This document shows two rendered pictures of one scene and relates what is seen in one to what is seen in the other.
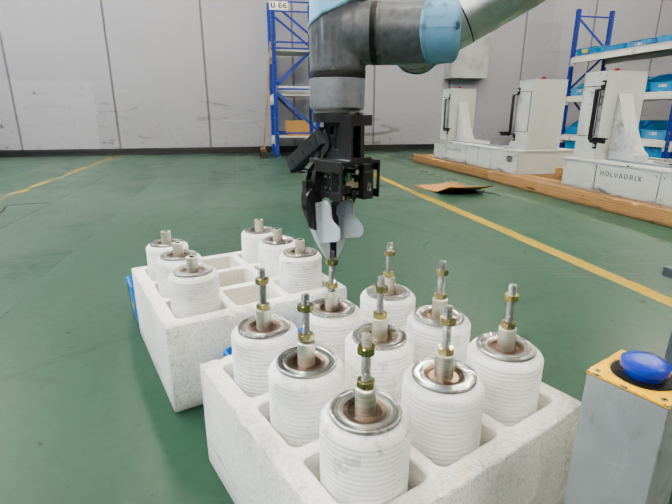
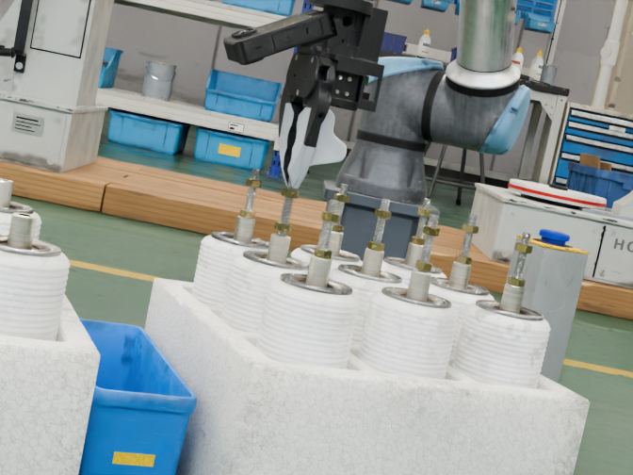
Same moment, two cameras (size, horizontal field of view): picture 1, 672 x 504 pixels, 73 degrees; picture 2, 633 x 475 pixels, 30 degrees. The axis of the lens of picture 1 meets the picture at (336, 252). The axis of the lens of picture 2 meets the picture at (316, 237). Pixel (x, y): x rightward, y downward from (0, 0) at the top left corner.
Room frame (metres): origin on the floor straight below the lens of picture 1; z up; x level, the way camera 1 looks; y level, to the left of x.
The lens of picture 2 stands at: (0.39, 1.28, 0.44)
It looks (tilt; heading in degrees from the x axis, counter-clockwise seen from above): 7 degrees down; 281
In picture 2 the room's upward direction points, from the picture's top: 12 degrees clockwise
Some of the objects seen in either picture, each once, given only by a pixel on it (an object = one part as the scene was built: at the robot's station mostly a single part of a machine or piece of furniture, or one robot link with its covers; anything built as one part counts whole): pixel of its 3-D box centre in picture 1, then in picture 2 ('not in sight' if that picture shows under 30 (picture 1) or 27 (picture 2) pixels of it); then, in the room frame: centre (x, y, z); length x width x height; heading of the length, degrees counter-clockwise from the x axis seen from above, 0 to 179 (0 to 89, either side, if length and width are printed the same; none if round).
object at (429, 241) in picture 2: (305, 322); (427, 249); (0.50, 0.04, 0.30); 0.01 x 0.01 x 0.08
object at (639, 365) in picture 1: (644, 369); (553, 238); (0.37, -0.29, 0.32); 0.04 x 0.04 x 0.02
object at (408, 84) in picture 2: not in sight; (404, 97); (0.65, -0.66, 0.47); 0.13 x 0.12 x 0.14; 169
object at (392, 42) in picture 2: not in sight; (389, 43); (1.48, -5.58, 0.81); 0.24 x 0.16 x 0.11; 105
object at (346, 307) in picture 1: (331, 308); (276, 261); (0.67, 0.01, 0.25); 0.08 x 0.08 x 0.01
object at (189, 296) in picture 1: (197, 313); (2, 342); (0.84, 0.28, 0.16); 0.10 x 0.10 x 0.18
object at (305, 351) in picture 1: (306, 352); (418, 286); (0.50, 0.04, 0.26); 0.02 x 0.02 x 0.03
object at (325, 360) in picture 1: (306, 362); (416, 298); (0.50, 0.04, 0.25); 0.08 x 0.08 x 0.01
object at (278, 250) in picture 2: (331, 300); (278, 250); (0.67, 0.01, 0.26); 0.02 x 0.02 x 0.03
